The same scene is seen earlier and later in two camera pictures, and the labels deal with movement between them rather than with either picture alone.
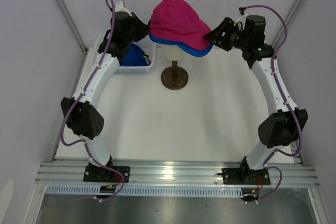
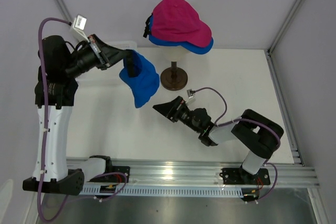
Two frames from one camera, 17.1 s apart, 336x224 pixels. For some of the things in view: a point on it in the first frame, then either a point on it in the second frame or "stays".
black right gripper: x=227 y=26 to x=170 y=109
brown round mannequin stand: x=174 y=77 stays
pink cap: x=173 y=19 stays
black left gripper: x=143 y=29 to x=112 y=55
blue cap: x=134 y=56 to x=145 y=84
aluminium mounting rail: x=180 y=171 stays
